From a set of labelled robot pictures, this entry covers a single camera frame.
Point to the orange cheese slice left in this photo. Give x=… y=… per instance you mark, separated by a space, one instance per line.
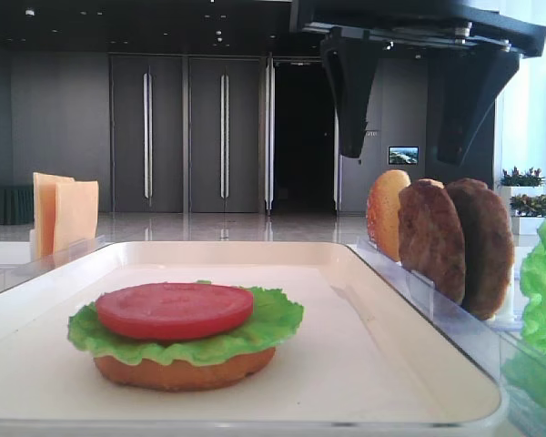
x=45 y=211

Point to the wall sign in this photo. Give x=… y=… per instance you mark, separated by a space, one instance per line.
x=372 y=129

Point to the golden bun slice in rack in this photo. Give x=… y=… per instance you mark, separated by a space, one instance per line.
x=383 y=211

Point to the potted plant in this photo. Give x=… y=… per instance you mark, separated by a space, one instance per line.
x=529 y=206
x=531 y=177

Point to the red tomato slice on tray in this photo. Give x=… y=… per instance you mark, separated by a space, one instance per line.
x=174 y=311

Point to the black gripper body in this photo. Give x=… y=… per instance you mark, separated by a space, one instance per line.
x=436 y=24

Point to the cream rectangular tray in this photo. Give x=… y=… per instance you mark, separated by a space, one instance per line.
x=364 y=362

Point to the clear right acrylic rack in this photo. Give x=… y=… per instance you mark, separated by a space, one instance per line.
x=495 y=346

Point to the upper potted plant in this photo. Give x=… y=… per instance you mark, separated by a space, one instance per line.
x=531 y=177

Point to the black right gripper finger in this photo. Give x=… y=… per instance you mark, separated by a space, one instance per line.
x=350 y=64

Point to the bottom bun slice on tray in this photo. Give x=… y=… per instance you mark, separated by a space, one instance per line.
x=183 y=376

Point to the green lettuce leaf on tray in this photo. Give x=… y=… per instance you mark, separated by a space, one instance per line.
x=275 y=319

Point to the yellow cheese slice right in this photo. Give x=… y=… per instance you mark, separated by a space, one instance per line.
x=76 y=213

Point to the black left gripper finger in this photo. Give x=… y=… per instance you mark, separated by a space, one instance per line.
x=463 y=87

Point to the brown meat patty front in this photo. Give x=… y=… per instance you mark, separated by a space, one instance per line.
x=431 y=239

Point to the brown meat patty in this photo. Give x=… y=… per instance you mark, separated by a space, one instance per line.
x=489 y=248
x=431 y=239

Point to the wall display screen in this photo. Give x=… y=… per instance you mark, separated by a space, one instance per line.
x=403 y=155

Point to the dark green bench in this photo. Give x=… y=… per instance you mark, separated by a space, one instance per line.
x=16 y=204

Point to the lower potted plant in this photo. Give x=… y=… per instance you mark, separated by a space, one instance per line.
x=529 y=206

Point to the brown meat patty rear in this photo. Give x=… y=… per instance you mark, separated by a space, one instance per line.
x=489 y=248

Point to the clear acrylic rack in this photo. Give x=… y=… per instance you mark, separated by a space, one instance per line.
x=495 y=346
x=17 y=265

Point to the green lettuce leaf in holder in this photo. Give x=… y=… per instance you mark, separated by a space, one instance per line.
x=543 y=291

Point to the clear left acrylic rack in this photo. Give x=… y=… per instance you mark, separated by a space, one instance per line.
x=17 y=265

